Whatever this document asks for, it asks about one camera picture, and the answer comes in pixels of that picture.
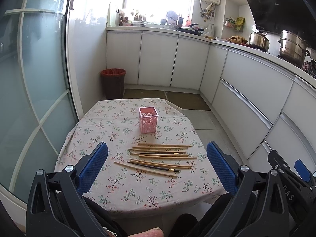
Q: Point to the steel stock pot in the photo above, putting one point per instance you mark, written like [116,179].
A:
[293,49]

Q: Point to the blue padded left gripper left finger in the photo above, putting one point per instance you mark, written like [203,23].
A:
[56,206]

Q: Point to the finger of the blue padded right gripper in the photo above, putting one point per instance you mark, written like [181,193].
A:
[302,170]

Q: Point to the pink perforated utensil holder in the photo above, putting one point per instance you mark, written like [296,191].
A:
[148,118]

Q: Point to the frosted glass sliding door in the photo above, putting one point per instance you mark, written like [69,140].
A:
[37,109]

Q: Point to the black frying pan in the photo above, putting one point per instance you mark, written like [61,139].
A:
[192,29]

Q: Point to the person's hand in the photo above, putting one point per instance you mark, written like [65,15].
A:
[155,232]

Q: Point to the steel kettle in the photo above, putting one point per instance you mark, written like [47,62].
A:
[259,41]

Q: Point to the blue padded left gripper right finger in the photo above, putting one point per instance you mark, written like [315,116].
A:
[258,206]

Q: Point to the brown trash bin red liner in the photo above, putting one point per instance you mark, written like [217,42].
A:
[112,81]

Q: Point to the brown floor mat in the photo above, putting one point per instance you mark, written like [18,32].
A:
[143,94]
[187,101]

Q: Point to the black range hood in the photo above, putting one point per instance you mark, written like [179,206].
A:
[297,16]

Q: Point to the floral tablecloth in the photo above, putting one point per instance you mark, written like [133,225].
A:
[123,191]

